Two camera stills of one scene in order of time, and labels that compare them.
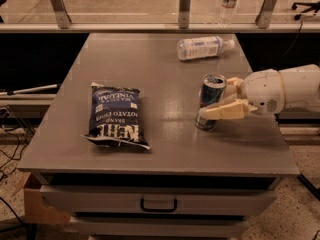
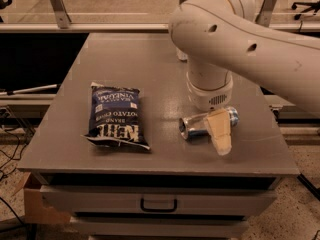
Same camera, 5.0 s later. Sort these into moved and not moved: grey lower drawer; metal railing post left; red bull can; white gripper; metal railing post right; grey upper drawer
Moved: red bull can; white gripper
Not moved: grey upper drawer; grey lower drawer; metal railing post left; metal railing post right
